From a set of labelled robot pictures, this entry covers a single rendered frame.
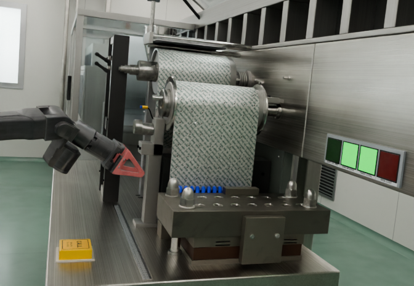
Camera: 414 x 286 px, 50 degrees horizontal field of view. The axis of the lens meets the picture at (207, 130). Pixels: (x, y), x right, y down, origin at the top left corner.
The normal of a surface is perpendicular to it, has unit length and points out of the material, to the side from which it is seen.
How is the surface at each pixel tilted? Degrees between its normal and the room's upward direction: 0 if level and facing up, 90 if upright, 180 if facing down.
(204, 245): 90
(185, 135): 90
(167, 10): 90
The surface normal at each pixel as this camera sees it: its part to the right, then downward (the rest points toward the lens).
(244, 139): 0.32, 0.13
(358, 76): -0.94, -0.05
